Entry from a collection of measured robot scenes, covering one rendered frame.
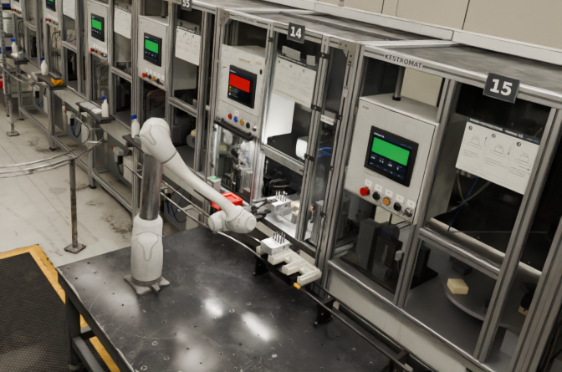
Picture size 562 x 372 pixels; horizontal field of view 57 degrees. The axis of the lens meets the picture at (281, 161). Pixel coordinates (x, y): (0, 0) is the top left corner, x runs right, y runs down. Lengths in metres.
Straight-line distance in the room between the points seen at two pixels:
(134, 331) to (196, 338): 0.29
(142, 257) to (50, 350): 1.07
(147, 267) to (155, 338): 0.39
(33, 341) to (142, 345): 1.26
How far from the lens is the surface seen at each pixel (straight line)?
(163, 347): 2.51
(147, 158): 2.73
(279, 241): 2.84
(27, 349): 3.62
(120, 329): 2.62
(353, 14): 3.48
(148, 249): 2.72
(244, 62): 3.02
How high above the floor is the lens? 2.35
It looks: 21 degrees down
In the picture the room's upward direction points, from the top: 7 degrees clockwise
